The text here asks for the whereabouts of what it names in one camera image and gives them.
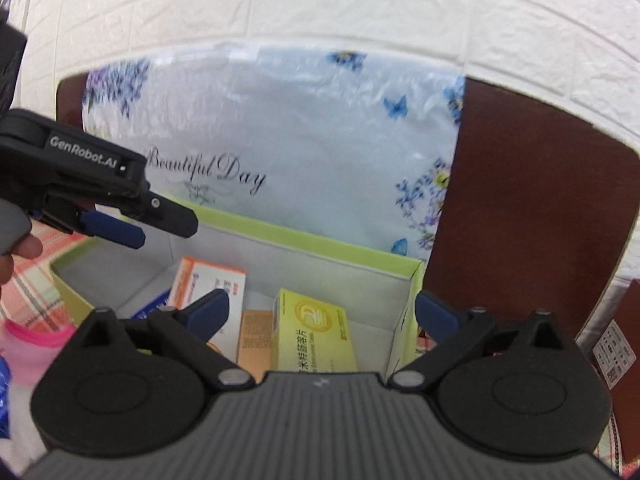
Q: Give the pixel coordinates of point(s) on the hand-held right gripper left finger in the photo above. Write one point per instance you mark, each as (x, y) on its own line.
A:
(210, 311)

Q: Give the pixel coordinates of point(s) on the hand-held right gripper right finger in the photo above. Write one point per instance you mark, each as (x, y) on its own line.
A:
(435, 316)

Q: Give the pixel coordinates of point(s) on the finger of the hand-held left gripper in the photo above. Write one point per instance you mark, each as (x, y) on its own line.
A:
(115, 230)
(172, 217)

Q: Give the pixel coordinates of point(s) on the green cardboard box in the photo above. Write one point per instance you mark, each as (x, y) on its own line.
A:
(320, 240)

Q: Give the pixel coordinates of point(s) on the person's left hand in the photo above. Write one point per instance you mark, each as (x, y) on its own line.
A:
(22, 251)

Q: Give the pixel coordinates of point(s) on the orange white medicine box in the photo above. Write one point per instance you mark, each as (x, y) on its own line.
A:
(205, 276)

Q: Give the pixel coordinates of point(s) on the tan small box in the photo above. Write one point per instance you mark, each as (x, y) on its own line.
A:
(255, 340)

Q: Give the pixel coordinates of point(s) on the blue white medicine box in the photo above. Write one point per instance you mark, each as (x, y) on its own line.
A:
(155, 305)

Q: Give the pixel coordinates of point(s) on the plaid blanket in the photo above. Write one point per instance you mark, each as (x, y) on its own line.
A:
(45, 270)

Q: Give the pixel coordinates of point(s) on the yellow medicine box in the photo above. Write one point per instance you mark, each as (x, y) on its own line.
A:
(312, 332)

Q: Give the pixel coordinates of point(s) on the pink plastic package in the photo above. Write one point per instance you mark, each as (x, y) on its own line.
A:
(37, 345)

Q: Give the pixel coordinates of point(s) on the brown headboard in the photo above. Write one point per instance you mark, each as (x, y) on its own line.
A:
(525, 200)

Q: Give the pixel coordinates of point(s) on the floral plastic-wrapped panel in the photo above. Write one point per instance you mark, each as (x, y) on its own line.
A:
(300, 130)

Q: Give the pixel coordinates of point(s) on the brown box with white label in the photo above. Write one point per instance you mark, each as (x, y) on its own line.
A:
(631, 310)

